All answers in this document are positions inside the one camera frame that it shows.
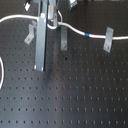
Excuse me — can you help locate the left metal cable clip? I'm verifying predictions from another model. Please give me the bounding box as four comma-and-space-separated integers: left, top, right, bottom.
24, 24, 36, 45

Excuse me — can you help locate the metal bracket top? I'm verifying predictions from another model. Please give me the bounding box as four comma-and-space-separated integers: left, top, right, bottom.
67, 0, 77, 9

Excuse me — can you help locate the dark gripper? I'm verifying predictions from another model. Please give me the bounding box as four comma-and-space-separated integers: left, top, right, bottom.
48, 0, 58, 28

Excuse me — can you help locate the white cable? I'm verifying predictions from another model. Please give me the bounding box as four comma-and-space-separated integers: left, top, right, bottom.
0, 14, 128, 90

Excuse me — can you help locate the long grey gripper finger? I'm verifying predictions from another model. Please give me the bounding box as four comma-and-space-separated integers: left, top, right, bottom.
35, 0, 48, 71

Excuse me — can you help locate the metal cable clip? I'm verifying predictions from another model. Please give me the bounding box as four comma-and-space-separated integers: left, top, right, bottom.
61, 26, 68, 51
103, 27, 114, 53
24, 24, 36, 45

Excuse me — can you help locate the white connector top left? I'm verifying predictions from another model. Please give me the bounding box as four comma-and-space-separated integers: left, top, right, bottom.
24, 2, 30, 11

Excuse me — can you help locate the right metal cable clip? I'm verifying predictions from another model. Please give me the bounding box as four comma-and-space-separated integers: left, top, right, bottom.
103, 27, 114, 53

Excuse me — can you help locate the middle metal cable clip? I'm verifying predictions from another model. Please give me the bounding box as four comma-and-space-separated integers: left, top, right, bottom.
61, 26, 68, 51

